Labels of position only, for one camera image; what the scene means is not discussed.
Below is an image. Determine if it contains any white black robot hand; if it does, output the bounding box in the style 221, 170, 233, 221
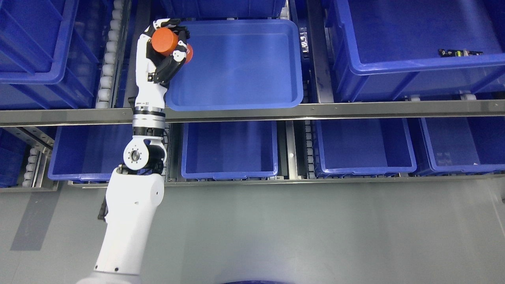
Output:
131, 18, 193, 116

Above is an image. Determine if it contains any orange cylindrical capacitor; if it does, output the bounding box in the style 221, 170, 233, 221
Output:
147, 27, 179, 66

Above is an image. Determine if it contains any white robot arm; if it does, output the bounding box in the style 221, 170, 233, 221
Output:
79, 107, 166, 284

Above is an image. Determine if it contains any white roller conveyor track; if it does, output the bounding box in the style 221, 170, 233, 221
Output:
95, 0, 125, 108

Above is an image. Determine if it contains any blue bin top centre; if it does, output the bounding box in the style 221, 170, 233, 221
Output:
160, 0, 286, 19

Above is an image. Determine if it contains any shallow blue plastic tray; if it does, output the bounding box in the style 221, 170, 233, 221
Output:
165, 19, 303, 111

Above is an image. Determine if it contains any blue bin lower centre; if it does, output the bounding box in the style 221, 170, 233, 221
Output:
181, 121, 279, 180

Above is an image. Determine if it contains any blue bin lower left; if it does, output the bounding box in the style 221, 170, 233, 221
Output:
48, 124, 133, 183

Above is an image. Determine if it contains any large blue bin upper left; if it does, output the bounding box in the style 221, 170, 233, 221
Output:
0, 0, 112, 110

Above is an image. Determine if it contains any large blue bin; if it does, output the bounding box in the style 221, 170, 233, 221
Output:
323, 0, 505, 103
0, 0, 112, 110

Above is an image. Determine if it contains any blue bin lower centre-right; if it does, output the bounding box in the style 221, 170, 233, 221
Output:
312, 118, 417, 178

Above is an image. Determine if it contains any large blue bin upper right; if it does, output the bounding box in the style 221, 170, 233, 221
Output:
323, 0, 505, 103

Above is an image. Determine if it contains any small black electronic part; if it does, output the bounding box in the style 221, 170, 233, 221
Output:
438, 49, 484, 58

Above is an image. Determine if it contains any blue bin lower far right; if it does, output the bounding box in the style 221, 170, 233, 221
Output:
410, 116, 505, 176

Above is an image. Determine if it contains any metal shelf front rail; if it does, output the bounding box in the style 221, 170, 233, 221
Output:
0, 99, 505, 127

